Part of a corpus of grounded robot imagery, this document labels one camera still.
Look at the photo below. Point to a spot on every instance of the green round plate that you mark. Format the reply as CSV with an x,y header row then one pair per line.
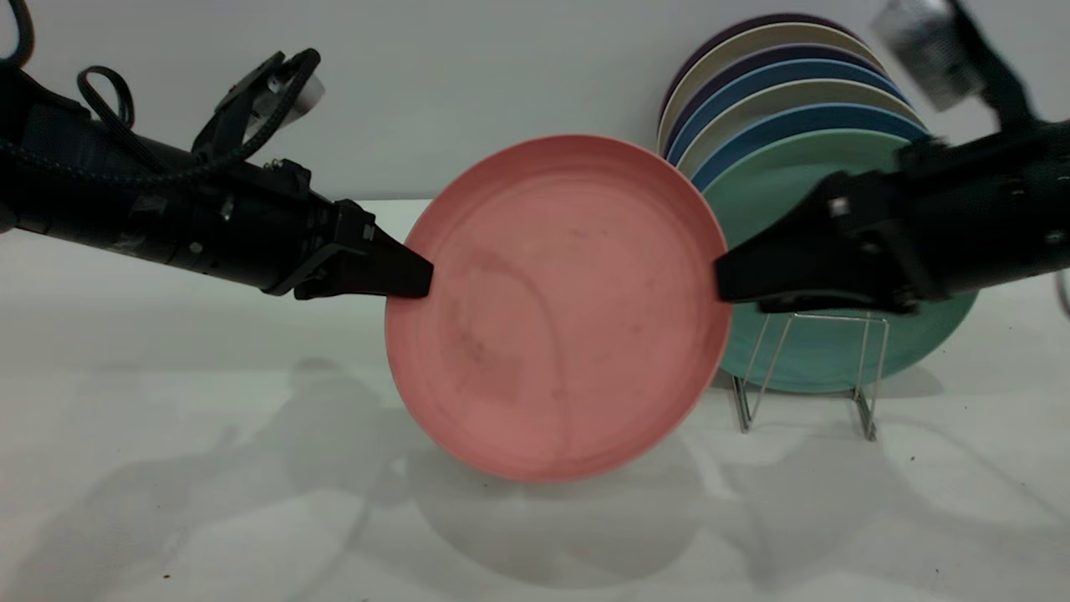
x,y
777,192

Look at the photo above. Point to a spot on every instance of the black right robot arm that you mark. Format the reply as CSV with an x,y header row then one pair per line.
x,y
1036,209

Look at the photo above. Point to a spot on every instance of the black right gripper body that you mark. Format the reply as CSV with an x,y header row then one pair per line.
x,y
919,226

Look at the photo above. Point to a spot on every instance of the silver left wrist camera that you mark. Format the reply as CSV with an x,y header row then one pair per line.
x,y
305,96

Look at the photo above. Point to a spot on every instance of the black camera bracket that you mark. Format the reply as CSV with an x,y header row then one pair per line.
x,y
1003,84
238,104

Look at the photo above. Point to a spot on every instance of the black left camera bracket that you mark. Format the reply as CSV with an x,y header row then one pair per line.
x,y
238,104

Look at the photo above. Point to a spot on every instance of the dark purple round plate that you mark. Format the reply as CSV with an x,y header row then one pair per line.
x,y
773,54
726,35

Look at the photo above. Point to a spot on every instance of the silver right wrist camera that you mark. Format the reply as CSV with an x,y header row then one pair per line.
x,y
928,42

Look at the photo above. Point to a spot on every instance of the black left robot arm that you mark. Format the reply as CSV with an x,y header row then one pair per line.
x,y
75,201

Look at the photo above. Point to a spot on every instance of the blue round plate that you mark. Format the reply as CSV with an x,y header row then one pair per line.
x,y
802,119
777,73

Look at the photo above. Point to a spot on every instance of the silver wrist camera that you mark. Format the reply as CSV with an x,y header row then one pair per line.
x,y
928,42
305,96

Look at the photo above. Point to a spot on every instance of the beige round plate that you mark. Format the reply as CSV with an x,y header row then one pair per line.
x,y
786,94
752,40

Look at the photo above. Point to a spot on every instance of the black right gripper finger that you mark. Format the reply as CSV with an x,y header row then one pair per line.
x,y
786,255
836,303

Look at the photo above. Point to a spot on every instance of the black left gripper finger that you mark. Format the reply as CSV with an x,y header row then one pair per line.
x,y
380,263
334,288

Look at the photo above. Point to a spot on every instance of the black right camera bracket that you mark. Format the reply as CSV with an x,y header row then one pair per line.
x,y
1003,84

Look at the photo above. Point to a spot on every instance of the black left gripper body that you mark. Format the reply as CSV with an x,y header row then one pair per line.
x,y
251,226

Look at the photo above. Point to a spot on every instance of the pink round plate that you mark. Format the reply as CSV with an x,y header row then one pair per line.
x,y
568,318

